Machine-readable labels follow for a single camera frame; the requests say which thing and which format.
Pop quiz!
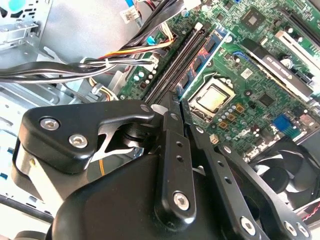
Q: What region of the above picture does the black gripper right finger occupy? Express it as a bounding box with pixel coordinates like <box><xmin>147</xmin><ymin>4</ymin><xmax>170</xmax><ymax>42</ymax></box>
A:
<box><xmin>180</xmin><ymin>99</ymin><xmax>315</xmax><ymax>240</ymax></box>

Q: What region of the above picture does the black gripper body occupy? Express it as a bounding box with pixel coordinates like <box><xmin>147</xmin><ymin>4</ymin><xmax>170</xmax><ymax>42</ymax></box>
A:
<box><xmin>51</xmin><ymin>152</ymin><xmax>261</xmax><ymax>240</ymax></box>

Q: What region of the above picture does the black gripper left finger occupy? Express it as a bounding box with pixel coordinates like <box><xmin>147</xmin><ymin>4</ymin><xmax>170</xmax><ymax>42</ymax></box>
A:
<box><xmin>9</xmin><ymin>91</ymin><xmax>198</xmax><ymax>227</ymax></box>

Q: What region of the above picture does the RAM memory stick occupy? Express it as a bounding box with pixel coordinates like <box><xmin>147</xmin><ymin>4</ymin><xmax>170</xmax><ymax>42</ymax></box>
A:
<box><xmin>175</xmin><ymin>24</ymin><xmax>231</xmax><ymax>99</ymax></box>

